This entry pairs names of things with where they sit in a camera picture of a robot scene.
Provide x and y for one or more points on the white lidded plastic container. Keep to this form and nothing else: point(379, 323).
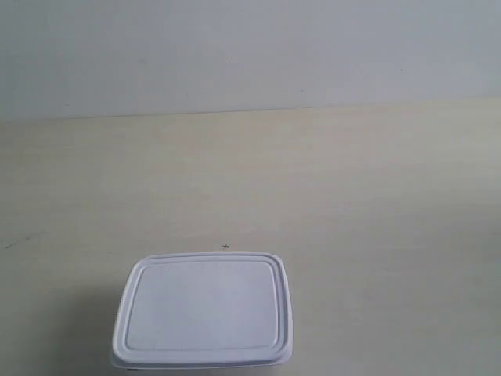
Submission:
point(204, 310)

